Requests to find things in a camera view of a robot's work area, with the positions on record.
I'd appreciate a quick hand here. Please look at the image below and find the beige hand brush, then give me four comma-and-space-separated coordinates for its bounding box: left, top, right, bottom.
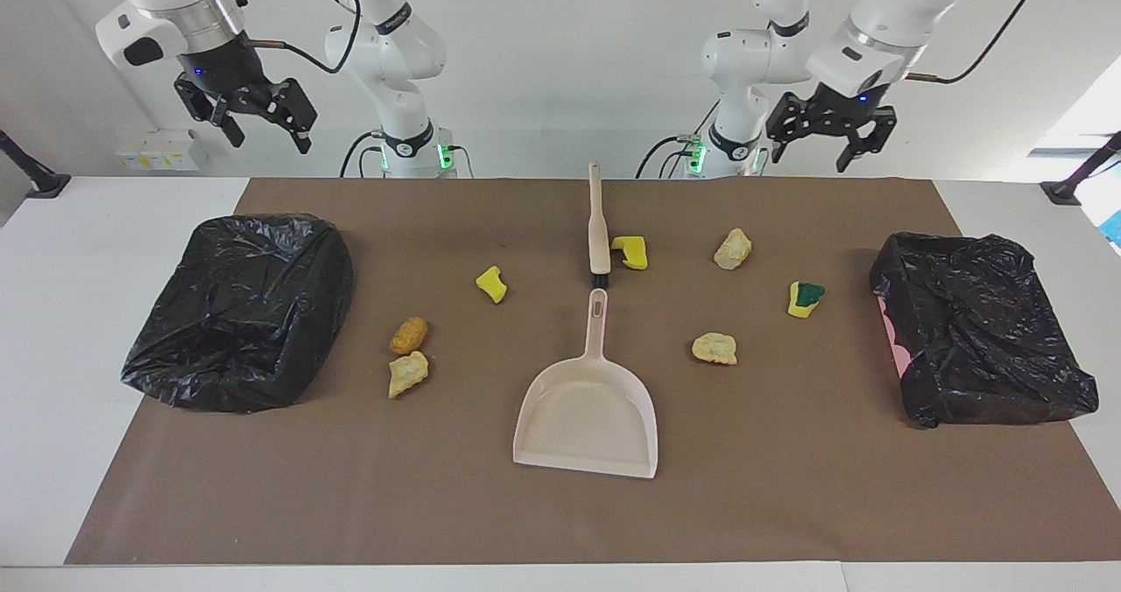
587, 161, 612, 289

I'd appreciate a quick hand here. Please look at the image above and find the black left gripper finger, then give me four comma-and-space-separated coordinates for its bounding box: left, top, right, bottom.
766, 93, 820, 166
836, 107, 899, 174

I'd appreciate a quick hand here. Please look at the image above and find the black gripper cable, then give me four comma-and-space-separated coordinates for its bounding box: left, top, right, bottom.
241, 0, 363, 75
906, 0, 1043, 85

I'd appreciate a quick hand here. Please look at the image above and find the flat black trash bag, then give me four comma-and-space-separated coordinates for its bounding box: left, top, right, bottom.
869, 232, 1100, 429

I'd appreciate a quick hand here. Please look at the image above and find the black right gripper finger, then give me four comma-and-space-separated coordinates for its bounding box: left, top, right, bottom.
235, 77, 318, 155
174, 74, 246, 149

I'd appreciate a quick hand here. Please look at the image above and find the black right base cable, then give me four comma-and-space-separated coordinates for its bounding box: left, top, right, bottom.
340, 130, 386, 179

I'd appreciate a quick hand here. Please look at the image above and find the white wall outlet box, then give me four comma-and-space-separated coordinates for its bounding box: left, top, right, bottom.
114, 129, 199, 173

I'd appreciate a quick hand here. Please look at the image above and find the beige plastic dustpan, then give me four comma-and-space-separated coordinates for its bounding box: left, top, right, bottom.
512, 288, 659, 479

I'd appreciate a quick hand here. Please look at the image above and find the pink bin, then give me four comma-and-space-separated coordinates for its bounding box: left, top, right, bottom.
878, 297, 913, 383

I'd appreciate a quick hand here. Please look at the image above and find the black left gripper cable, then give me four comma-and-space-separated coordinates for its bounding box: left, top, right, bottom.
906, 0, 1043, 85

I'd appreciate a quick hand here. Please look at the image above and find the black camera stand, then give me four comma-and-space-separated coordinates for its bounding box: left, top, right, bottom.
1040, 132, 1121, 207
0, 130, 72, 200

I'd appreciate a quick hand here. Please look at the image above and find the brown table mat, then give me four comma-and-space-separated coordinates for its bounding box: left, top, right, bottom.
66, 178, 1121, 565

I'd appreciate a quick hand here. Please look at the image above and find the brown nugget toy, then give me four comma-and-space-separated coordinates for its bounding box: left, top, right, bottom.
389, 316, 430, 356

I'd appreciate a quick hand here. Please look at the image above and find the tall black bag bin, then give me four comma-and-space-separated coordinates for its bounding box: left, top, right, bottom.
121, 214, 355, 414

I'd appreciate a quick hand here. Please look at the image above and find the pale foam scrap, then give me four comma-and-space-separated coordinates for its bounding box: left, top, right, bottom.
387, 350, 431, 399
691, 332, 739, 367
713, 228, 753, 271

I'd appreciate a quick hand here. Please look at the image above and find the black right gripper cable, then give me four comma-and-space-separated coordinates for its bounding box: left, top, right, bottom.
241, 0, 363, 75

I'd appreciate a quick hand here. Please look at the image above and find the black base cable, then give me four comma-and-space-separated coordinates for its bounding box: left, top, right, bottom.
635, 100, 721, 179
340, 130, 386, 179

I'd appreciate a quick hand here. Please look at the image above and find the notched yellow sponge piece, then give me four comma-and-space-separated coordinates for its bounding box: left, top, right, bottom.
610, 236, 650, 271

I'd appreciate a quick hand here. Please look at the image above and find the black left base cable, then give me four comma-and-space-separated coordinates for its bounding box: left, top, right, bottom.
635, 100, 721, 179

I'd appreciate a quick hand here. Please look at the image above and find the yellow and green sponge piece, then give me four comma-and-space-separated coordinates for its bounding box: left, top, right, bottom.
787, 281, 827, 320

